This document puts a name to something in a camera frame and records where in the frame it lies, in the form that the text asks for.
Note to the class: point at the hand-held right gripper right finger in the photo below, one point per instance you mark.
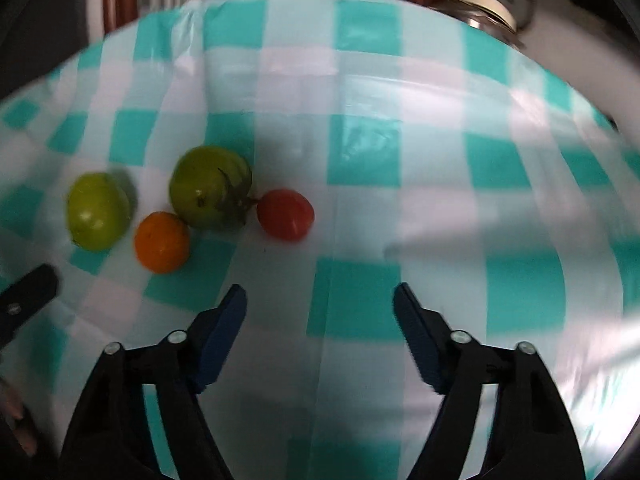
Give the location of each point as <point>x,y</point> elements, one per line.
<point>417,340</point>

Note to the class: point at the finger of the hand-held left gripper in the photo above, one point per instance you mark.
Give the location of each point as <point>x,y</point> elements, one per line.
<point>27,295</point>

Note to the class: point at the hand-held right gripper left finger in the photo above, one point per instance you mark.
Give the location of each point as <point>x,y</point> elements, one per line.
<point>222,340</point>

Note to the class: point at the green tomato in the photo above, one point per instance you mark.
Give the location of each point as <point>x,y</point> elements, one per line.
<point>97,211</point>
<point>207,187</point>

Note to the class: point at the orange mandarin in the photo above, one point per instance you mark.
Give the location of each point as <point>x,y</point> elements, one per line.
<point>161,242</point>

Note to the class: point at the red tomato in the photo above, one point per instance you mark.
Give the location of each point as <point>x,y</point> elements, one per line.
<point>285,214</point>

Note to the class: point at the person's left hand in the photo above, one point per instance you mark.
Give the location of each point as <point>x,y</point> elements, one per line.
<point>15,412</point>

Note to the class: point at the teal pink checkered tablecloth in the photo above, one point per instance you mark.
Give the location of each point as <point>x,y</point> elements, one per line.
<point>350,185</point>

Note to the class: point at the round white metal appliance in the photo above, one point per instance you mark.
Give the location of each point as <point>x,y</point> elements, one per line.
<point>482,7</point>

